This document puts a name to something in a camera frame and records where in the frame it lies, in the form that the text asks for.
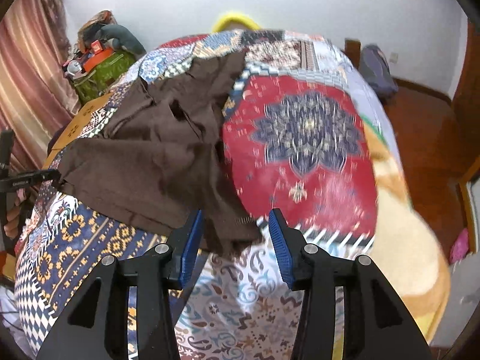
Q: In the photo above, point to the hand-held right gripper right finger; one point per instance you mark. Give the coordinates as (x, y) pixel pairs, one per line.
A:
(280, 249)

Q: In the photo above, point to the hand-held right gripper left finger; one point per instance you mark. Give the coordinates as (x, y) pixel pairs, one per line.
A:
(189, 245)

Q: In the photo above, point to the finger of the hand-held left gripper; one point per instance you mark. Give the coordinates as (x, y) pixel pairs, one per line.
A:
(35, 176)

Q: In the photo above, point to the brown cloth garment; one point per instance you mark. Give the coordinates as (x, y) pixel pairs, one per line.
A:
(157, 146)

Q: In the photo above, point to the person's left hand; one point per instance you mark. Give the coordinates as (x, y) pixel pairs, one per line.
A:
(13, 219)

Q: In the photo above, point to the cardboard box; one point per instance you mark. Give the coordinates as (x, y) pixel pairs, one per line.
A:
(77, 125)

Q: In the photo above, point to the patterned patchwork bed blanket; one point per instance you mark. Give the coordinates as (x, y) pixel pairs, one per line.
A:
(262, 146)

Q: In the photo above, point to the striped pink curtain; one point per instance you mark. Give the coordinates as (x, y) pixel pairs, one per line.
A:
(32, 71)

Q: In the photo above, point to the green patterned storage bag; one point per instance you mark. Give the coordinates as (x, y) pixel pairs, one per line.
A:
(103, 73)

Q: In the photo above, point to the yellow cream blanket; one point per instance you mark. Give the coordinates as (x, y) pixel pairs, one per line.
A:
(410, 240)

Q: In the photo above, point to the orange box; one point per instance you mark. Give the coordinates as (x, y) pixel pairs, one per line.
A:
(98, 53)

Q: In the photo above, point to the pink plastic item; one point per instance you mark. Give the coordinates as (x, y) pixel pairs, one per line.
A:
(459, 246)

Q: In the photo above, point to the blue grey backpack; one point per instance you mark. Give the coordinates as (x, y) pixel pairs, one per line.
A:
(377, 71)

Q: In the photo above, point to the yellow curved headrest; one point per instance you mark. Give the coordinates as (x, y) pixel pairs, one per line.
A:
(235, 21)

